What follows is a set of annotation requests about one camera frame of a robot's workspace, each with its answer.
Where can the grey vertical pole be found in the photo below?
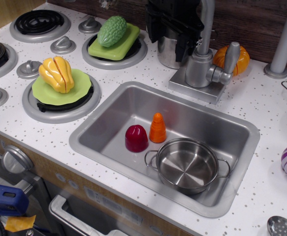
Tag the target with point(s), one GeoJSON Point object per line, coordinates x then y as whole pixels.
{"type": "Point", "coordinates": [277, 69]}

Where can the light green round plate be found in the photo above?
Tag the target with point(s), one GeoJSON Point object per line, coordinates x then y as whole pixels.
{"type": "Point", "coordinates": [44, 93]}

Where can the orange toy pumpkin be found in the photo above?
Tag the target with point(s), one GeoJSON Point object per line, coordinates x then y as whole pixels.
{"type": "Point", "coordinates": [242, 64]}

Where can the grey oven dial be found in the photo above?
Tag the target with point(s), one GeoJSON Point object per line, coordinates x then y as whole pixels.
{"type": "Point", "coordinates": [15, 161]}

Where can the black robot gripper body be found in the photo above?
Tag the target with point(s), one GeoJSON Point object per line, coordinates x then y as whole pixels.
{"type": "Point", "coordinates": [179, 15]}

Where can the dark red toy vegetable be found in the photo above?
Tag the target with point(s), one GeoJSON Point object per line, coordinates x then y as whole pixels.
{"type": "Point", "coordinates": [136, 139]}

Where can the front burner with ring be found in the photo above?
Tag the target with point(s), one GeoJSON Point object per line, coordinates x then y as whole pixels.
{"type": "Point", "coordinates": [29, 103]}

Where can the silver toy faucet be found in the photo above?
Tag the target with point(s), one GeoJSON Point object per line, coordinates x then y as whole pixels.
{"type": "Point", "coordinates": [199, 77]}

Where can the small steel pot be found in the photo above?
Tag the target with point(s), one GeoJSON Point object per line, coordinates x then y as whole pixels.
{"type": "Point", "coordinates": [187, 165]}

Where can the green rectangular tray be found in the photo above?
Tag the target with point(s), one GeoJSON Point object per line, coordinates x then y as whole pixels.
{"type": "Point", "coordinates": [119, 50]}

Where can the green toy bitter gourd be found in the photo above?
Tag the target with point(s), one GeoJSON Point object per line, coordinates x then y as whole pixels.
{"type": "Point", "coordinates": [112, 31]}

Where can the orange toy carrot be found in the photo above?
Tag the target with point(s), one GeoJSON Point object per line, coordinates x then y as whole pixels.
{"type": "Point", "coordinates": [157, 132]}

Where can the silver slotted spoon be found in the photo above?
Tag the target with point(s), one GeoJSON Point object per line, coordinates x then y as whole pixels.
{"type": "Point", "coordinates": [277, 226]}

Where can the grey stove knob rear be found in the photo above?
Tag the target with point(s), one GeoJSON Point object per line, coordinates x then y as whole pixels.
{"type": "Point", "coordinates": [89, 26]}

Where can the black coil burner rear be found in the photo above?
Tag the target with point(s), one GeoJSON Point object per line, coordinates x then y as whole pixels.
{"type": "Point", "coordinates": [38, 26]}

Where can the grey stove knob middle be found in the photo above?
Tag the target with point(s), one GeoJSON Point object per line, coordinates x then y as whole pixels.
{"type": "Point", "coordinates": [63, 46]}

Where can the oven door handle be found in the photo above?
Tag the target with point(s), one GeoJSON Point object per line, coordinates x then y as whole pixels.
{"type": "Point", "coordinates": [56, 209]}

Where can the blue clamp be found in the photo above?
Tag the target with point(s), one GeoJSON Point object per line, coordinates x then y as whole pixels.
{"type": "Point", "coordinates": [13, 201]}

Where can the tall steel cup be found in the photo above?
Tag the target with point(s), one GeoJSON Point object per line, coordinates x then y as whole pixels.
{"type": "Point", "coordinates": [166, 50]}

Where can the silver sink basin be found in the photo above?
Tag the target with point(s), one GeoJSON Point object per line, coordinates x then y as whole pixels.
{"type": "Point", "coordinates": [101, 137]}

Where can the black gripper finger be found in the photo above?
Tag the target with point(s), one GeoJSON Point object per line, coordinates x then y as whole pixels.
{"type": "Point", "coordinates": [183, 43]}
{"type": "Point", "coordinates": [155, 26]}

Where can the grey stove knob front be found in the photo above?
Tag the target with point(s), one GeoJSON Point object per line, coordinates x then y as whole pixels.
{"type": "Point", "coordinates": [29, 69]}

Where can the yellow toy starfruit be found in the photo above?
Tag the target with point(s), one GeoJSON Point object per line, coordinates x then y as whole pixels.
{"type": "Point", "coordinates": [57, 73]}

